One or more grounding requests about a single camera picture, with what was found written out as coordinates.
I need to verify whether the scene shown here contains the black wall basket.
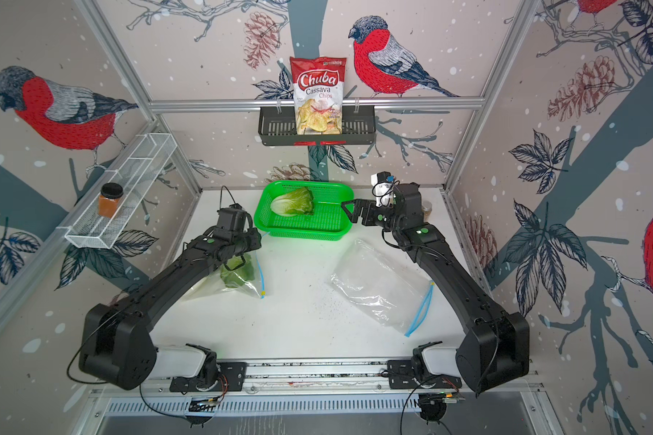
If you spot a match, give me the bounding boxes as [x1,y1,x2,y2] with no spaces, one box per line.
[258,105,377,146]

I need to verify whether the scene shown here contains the small clear spice bottle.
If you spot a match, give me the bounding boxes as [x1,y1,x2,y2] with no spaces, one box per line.
[422,200,433,221]

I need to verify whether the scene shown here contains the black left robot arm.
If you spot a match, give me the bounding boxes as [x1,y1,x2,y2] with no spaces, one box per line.
[78,228,261,391]

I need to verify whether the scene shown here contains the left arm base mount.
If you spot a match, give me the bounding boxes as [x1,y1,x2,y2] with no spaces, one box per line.
[170,344,249,394]

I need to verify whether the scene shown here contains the clear zipper bag blue zip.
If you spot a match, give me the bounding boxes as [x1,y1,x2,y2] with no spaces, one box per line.
[181,252,266,301]

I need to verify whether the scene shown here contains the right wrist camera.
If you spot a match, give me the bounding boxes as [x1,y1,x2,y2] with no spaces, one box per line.
[394,182,424,230]

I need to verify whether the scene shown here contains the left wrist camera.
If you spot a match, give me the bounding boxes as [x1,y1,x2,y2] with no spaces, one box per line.
[216,204,254,232]

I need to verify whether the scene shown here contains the orange spice jar black lid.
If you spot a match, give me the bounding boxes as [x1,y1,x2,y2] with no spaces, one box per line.
[98,182,123,219]

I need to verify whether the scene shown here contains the red cassava chips bag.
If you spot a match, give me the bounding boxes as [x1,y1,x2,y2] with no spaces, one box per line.
[290,57,346,135]

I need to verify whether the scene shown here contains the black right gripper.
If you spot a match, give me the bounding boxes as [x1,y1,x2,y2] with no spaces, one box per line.
[340,199,404,236]

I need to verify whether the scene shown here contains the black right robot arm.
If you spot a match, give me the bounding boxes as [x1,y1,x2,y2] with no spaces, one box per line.
[341,199,530,394]

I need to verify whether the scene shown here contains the green plastic basket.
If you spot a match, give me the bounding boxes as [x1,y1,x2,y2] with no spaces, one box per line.
[254,181,355,241]

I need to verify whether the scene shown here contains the aluminium rail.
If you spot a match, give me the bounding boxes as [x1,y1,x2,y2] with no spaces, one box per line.
[94,354,540,393]

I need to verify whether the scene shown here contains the white wire shelf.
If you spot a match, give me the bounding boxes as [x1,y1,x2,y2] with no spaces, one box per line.
[65,132,177,249]

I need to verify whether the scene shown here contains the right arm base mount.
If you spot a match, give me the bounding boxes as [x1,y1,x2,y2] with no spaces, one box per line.
[379,342,463,391]

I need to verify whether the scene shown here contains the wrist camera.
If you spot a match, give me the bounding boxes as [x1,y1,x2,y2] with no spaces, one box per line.
[216,204,254,232]
[394,182,424,230]

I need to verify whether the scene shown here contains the chinese cabbage front dark leaves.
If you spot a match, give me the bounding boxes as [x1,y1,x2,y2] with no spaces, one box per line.
[219,254,257,289]

